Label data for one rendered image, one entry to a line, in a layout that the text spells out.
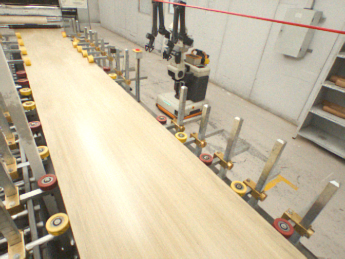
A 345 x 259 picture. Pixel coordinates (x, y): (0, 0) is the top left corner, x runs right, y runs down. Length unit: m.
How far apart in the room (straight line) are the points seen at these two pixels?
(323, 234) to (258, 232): 1.52
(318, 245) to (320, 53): 2.55
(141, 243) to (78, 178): 0.46
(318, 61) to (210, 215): 3.18
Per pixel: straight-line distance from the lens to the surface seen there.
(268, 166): 1.16
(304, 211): 1.30
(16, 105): 1.07
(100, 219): 0.97
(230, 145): 1.27
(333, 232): 2.58
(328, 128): 3.90
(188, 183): 1.09
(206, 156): 1.25
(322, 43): 3.80
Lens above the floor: 1.70
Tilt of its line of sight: 33 degrees down
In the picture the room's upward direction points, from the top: 6 degrees clockwise
